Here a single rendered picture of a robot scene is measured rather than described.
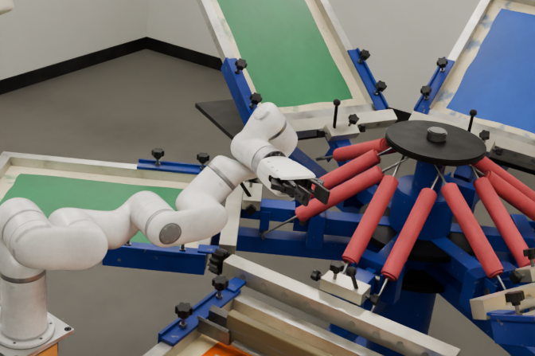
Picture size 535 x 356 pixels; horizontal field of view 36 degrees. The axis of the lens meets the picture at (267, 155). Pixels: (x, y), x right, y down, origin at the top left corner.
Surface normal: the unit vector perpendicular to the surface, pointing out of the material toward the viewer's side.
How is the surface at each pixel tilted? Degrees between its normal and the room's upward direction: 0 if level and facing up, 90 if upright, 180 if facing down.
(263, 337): 90
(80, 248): 83
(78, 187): 0
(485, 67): 32
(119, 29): 90
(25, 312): 90
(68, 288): 0
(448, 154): 0
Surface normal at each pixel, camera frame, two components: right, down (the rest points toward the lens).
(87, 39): 0.85, 0.30
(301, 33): 0.33, -0.55
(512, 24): -0.20, -0.61
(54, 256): 0.51, 0.47
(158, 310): 0.10, -0.91
